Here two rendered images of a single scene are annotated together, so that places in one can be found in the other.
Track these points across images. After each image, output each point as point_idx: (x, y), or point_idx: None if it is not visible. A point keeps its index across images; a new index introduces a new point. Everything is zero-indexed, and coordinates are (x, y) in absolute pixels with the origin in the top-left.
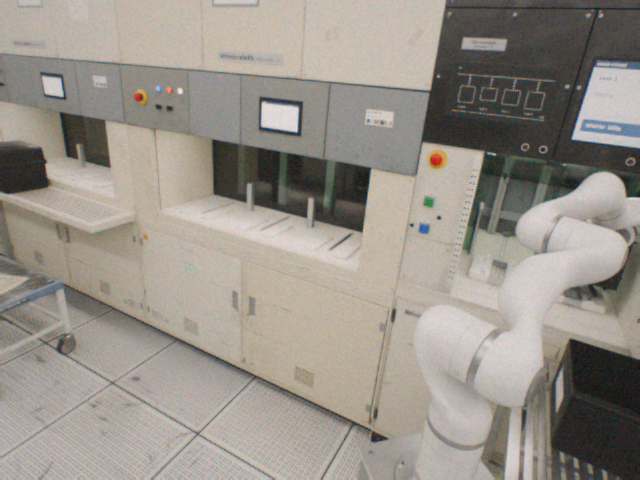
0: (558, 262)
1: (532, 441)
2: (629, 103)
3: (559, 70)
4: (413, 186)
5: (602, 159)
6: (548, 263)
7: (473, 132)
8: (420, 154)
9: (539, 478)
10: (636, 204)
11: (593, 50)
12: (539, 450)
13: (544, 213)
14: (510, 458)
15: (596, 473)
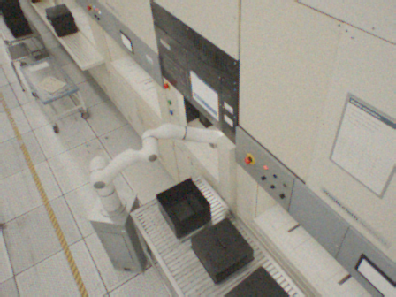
0: (129, 154)
1: (156, 206)
2: (201, 91)
3: (183, 67)
4: (164, 93)
5: (201, 110)
6: (126, 153)
7: (171, 79)
8: (163, 80)
9: (143, 215)
10: (207, 133)
11: (188, 64)
12: (154, 209)
13: (145, 133)
14: (141, 207)
15: (163, 221)
